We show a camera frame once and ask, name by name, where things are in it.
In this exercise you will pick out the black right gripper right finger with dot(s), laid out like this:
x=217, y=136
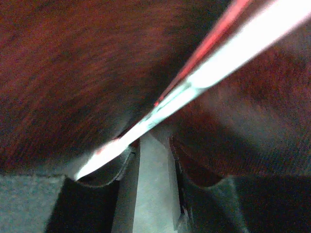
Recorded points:
x=240, y=204

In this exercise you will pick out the floral table mat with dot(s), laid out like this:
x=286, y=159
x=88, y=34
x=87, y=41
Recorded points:
x=246, y=29

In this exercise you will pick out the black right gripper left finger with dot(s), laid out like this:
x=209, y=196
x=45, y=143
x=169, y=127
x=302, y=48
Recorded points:
x=101, y=202

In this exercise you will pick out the pink racket cover bag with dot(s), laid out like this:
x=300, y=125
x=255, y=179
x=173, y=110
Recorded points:
x=75, y=74

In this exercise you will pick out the badminton racket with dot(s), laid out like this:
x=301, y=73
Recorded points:
x=153, y=210

